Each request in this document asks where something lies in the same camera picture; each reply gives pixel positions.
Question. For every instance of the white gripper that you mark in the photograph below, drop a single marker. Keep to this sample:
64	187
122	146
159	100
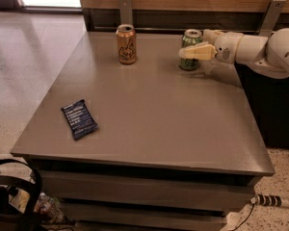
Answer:
227	47

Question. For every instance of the green LaCroix can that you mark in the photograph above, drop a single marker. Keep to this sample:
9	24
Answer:
190	37

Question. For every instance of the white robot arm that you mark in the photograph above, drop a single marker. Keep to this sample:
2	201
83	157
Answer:
268	56

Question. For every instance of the orange LaCroix can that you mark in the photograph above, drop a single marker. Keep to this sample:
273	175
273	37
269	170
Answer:
127	50

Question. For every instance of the blue RXBAR blueberry wrapper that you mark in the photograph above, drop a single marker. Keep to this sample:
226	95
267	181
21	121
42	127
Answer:
79	119

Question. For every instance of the grey drawer cabinet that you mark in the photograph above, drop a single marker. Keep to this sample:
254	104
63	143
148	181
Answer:
172	152

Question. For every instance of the white power strip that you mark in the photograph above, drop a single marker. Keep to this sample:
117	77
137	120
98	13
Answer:
270	201

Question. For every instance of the black headphones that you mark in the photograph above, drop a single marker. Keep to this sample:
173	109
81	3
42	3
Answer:
12	219

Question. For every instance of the right metal wall bracket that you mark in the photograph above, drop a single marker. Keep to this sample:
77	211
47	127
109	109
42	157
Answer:
270	17

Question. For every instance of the metal wall bracket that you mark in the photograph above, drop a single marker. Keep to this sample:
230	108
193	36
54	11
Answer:
270	17
125	11

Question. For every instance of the left metal wall bracket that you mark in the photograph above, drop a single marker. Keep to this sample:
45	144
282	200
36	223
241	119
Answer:
125	11

